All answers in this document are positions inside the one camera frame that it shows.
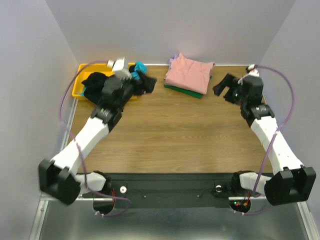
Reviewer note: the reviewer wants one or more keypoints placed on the teal garment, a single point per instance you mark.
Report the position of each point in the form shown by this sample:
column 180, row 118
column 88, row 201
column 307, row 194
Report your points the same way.
column 137, row 67

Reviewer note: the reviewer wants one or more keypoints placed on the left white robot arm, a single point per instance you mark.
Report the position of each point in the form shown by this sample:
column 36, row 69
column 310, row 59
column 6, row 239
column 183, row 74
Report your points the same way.
column 77, row 155

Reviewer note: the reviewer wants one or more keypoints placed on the yellow plastic bin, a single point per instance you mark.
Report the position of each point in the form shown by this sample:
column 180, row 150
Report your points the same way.
column 84, row 70

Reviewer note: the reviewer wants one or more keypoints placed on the folded lavender t-shirt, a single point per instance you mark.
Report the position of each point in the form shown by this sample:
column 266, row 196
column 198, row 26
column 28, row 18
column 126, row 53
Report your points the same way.
column 171, row 60

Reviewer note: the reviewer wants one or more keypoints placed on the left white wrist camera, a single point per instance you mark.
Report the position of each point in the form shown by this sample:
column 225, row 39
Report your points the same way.
column 120, row 68

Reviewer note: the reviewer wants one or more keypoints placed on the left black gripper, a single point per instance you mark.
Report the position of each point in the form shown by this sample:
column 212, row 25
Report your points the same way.
column 127, row 81

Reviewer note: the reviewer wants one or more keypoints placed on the pink t-shirt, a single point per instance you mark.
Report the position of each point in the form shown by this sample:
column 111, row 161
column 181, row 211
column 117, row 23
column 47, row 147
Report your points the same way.
column 184, row 65

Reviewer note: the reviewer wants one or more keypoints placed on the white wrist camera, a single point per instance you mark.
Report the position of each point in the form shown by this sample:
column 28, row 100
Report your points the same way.
column 252, row 70
column 120, row 68

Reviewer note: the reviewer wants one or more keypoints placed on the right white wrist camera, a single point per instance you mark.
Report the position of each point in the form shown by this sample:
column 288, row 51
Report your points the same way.
column 252, row 70

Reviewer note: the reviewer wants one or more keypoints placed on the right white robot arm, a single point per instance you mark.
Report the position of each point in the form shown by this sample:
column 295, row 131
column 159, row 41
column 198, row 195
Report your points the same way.
column 275, row 155

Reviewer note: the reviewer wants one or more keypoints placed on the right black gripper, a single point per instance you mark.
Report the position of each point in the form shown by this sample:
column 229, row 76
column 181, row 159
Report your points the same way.
column 230, row 89

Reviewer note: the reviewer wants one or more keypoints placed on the folded green t-shirt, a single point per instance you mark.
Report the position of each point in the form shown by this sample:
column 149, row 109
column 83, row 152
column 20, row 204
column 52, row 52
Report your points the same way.
column 194, row 85

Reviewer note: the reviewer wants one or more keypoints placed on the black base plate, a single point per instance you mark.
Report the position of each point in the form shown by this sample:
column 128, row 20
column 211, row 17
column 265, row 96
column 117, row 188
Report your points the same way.
column 167, row 190

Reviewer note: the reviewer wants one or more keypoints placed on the black garment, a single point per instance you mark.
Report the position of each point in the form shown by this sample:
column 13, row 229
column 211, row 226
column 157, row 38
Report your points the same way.
column 96, row 81

